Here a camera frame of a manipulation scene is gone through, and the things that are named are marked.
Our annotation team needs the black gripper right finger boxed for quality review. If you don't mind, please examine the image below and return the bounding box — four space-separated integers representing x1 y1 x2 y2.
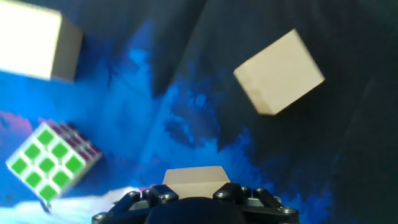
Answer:
212 182 300 224

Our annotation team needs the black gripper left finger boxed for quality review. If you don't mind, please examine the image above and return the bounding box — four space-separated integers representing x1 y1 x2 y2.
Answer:
91 184 180 224

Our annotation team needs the light wooden cube block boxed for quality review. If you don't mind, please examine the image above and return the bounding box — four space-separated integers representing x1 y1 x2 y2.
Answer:
233 28 326 116
0 0 84 83
162 166 231 200

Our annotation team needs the blue mountain print cloth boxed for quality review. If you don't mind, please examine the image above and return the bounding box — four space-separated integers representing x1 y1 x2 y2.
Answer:
0 0 398 224

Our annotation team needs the Rubik's cube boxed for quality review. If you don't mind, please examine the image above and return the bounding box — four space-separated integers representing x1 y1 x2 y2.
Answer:
5 120 103 203

